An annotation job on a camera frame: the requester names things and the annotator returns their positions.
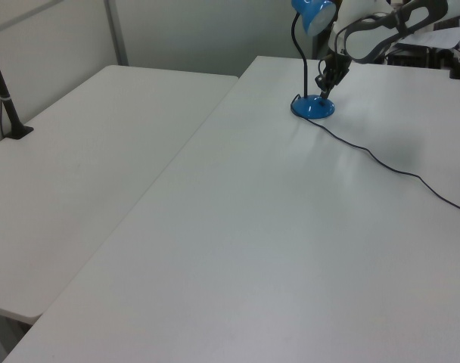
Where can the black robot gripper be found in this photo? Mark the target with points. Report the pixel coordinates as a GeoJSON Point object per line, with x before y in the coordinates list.
{"type": "Point", "coordinates": [336, 68]}

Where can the blue gooseneck desk lamp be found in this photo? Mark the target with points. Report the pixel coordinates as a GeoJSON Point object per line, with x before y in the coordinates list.
{"type": "Point", "coordinates": [313, 107]}

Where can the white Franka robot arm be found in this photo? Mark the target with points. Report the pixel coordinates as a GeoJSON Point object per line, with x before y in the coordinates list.
{"type": "Point", "coordinates": [370, 38]}

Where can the black background equipment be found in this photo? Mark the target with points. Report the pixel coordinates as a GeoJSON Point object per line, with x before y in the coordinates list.
{"type": "Point", "coordinates": [411, 56]}

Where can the white paper sheets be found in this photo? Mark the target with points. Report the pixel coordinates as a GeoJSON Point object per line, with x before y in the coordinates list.
{"type": "Point", "coordinates": [442, 37]}

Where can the white side table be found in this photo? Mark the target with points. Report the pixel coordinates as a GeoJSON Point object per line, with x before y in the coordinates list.
{"type": "Point", "coordinates": [82, 170]}

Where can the grey metal partition post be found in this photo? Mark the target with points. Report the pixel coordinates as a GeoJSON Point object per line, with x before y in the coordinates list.
{"type": "Point", "coordinates": [116, 32]}

